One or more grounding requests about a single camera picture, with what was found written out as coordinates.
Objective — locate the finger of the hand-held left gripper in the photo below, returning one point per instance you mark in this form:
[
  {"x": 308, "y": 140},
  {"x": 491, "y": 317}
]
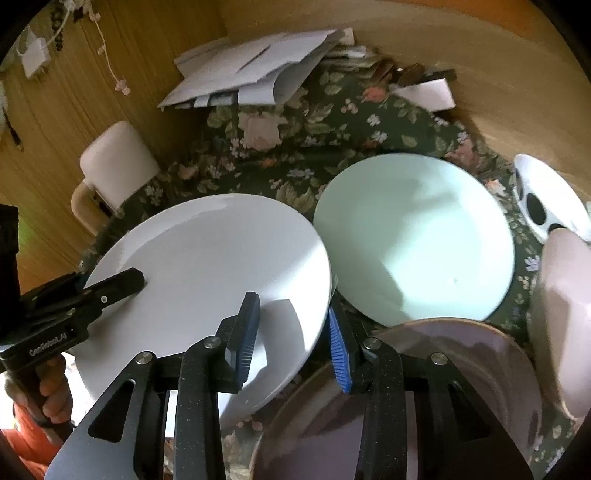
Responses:
[
  {"x": 51, "y": 287},
  {"x": 117, "y": 286}
]

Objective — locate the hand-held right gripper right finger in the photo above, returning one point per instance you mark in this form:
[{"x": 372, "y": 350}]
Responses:
[{"x": 339, "y": 357}]

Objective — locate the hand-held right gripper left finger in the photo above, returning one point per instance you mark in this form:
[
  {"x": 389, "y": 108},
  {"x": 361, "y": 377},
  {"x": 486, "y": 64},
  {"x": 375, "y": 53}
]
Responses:
[{"x": 247, "y": 344}]

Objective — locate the white plate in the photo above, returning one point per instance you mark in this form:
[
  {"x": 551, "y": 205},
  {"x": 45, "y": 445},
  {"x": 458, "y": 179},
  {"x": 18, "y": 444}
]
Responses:
[{"x": 207, "y": 258}]

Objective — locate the mint green plate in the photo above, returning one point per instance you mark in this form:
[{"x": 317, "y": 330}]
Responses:
[{"x": 415, "y": 230}]

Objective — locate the person's left forearm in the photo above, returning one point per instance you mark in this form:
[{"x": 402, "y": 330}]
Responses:
[{"x": 23, "y": 445}]

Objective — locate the person's left hand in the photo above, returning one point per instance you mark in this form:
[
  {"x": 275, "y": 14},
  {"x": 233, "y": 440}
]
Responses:
[{"x": 51, "y": 392}]

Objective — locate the dark floral tablecloth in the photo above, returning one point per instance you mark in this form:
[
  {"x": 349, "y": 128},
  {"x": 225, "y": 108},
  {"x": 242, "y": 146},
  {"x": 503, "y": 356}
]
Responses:
[{"x": 286, "y": 157}]

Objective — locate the pale pink plate at edge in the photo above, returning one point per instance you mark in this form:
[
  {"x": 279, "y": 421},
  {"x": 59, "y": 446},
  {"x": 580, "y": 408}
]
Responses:
[{"x": 563, "y": 314}]

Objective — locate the white power adapter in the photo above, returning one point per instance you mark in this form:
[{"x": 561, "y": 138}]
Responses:
[{"x": 37, "y": 57}]

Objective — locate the dark hanging beads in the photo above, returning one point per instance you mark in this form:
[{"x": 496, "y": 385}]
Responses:
[{"x": 62, "y": 32}]

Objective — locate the white folded cardboard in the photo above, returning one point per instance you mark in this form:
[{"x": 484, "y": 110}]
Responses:
[{"x": 258, "y": 60}]

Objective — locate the white bowl with black spots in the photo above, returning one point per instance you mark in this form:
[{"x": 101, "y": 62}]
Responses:
[{"x": 554, "y": 184}]

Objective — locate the small white box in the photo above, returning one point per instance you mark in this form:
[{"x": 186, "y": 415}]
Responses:
[{"x": 429, "y": 92}]

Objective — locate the stack of booklets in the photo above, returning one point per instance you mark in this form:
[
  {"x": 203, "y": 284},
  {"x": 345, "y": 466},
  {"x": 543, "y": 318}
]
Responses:
[{"x": 353, "y": 50}]

